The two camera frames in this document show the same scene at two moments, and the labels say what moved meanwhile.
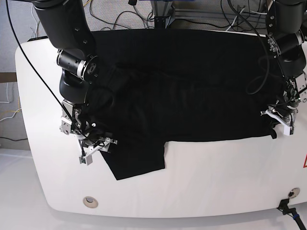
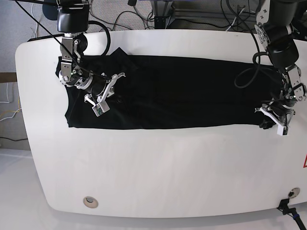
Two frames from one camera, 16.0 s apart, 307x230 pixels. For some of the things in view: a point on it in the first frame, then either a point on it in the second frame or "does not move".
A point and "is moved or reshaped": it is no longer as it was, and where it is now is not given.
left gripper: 97,143 → 99,87
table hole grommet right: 294,192 does not move
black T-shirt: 156,86 is moved or reshaped
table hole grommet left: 90,201 does not move
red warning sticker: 305,162 does not move
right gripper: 285,114 → 280,110
